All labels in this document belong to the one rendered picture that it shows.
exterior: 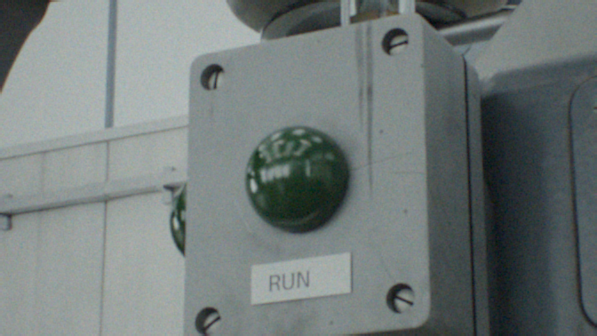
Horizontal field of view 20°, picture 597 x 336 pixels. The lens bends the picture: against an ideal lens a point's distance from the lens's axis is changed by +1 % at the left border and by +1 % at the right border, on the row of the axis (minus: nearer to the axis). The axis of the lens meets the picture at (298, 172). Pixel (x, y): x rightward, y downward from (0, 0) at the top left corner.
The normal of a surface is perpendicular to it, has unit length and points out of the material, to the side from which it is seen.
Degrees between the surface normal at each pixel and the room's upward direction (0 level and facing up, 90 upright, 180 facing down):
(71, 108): 90
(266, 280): 90
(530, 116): 90
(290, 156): 81
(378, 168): 90
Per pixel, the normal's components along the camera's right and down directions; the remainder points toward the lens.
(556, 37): -0.79, -0.20
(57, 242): -0.45, -0.29
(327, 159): 0.45, -0.37
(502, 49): -0.98, -0.07
